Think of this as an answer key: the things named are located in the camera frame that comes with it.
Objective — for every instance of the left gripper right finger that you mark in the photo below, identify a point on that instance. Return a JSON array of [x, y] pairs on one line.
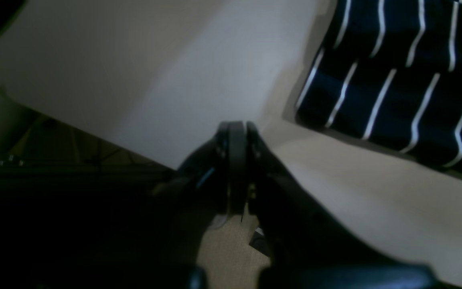
[[308, 247]]

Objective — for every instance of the navy white striped t-shirt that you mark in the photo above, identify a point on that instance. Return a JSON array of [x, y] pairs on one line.
[[389, 72]]

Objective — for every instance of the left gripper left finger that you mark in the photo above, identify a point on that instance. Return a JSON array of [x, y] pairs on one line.
[[121, 228]]

